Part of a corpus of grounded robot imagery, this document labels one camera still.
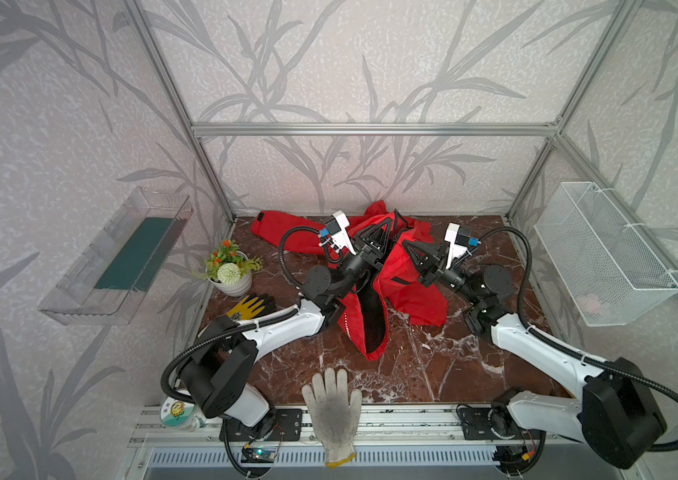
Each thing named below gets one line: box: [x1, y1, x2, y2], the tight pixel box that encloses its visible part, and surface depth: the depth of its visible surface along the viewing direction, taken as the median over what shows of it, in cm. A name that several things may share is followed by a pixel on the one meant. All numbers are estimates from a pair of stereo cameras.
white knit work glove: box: [302, 367, 362, 469], surface depth 77 cm
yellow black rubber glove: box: [227, 293, 276, 320], surface depth 96 cm
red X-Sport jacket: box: [251, 200, 449, 361], surface depth 67 cm
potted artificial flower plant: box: [192, 240, 264, 297], surface depth 89 cm
